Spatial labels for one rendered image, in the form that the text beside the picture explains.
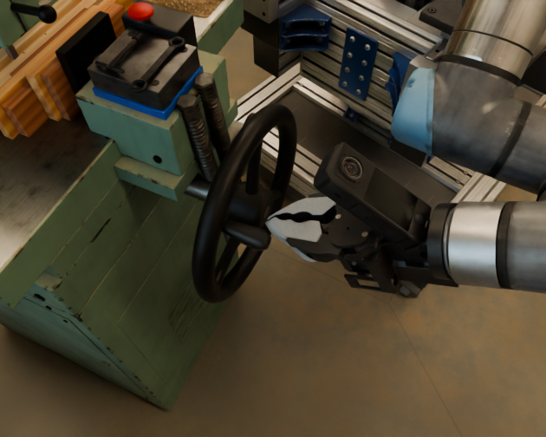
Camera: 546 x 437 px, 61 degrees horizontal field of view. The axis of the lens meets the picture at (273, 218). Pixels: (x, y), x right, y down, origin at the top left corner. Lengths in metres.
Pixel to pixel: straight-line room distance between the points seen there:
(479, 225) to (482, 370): 1.12
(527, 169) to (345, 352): 1.04
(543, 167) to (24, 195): 0.55
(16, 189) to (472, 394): 1.25
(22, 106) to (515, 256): 0.57
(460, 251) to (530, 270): 0.05
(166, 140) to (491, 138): 0.35
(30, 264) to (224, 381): 0.89
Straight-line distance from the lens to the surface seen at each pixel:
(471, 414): 1.47
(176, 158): 0.59
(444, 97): 0.46
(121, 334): 0.89
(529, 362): 1.58
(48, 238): 0.61
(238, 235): 0.53
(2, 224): 0.62
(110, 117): 0.61
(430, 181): 1.51
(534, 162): 0.47
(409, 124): 0.47
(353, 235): 0.46
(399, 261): 0.48
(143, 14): 0.61
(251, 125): 0.55
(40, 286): 0.68
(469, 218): 0.42
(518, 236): 0.41
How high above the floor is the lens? 1.35
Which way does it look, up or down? 57 degrees down
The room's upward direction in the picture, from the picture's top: straight up
